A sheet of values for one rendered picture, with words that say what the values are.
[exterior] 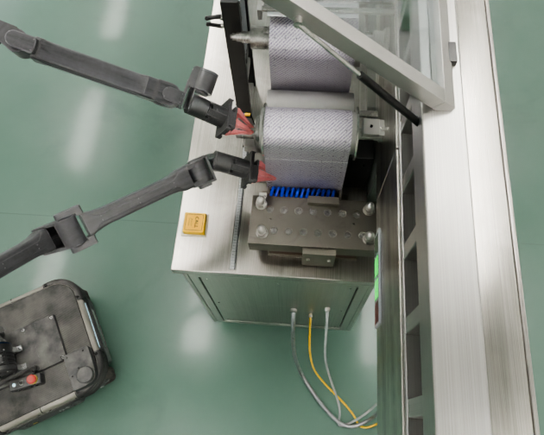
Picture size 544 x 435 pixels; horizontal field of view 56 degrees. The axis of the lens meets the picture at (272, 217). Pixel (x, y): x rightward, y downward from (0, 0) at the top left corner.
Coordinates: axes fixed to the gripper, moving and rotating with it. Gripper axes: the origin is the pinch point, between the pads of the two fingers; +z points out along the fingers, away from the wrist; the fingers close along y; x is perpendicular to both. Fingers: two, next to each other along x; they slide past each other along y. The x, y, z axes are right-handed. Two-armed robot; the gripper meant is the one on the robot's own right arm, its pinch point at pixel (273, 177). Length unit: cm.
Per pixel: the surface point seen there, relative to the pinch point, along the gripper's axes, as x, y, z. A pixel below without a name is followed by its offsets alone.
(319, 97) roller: 19.1, -19.2, 3.8
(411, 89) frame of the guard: 69, 13, -6
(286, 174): 4.2, 0.3, 2.2
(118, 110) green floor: -144, -94, -36
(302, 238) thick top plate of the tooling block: 0.3, 17.5, 11.0
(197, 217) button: -25.8, 8.0, -14.6
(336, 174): 12.8, 0.4, 14.4
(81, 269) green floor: -143, 3, -37
